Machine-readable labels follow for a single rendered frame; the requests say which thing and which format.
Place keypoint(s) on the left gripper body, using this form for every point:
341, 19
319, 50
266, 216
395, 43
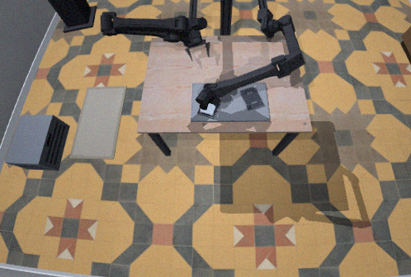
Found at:
215, 101

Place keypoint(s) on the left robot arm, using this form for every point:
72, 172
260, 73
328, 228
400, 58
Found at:
286, 63

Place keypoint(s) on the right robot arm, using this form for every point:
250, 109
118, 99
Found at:
166, 27

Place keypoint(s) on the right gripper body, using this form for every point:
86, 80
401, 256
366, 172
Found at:
192, 45

